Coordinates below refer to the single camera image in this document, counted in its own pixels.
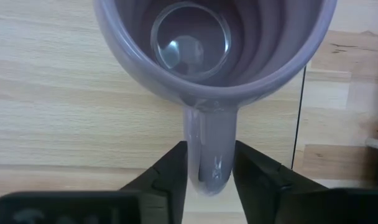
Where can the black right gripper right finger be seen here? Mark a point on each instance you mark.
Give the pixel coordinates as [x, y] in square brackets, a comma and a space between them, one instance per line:
[257, 186]

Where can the ribbed purple mug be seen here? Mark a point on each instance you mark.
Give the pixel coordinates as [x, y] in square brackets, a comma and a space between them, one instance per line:
[210, 140]

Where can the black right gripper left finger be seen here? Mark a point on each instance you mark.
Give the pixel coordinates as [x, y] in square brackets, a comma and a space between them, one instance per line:
[164, 186]

